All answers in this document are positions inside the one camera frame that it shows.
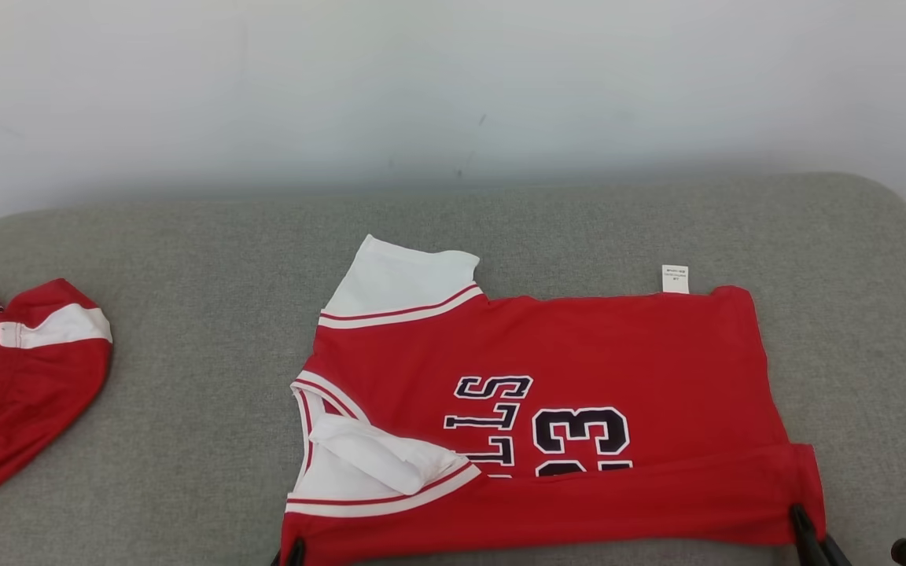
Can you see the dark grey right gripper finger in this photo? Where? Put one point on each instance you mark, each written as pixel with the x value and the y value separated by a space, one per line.
pixel 807 542
pixel 834 554

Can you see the red white basketball jersey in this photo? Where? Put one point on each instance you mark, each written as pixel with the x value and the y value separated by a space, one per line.
pixel 657 354

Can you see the red white basketball shorts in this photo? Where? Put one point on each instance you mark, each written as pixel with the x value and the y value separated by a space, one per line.
pixel 20 401

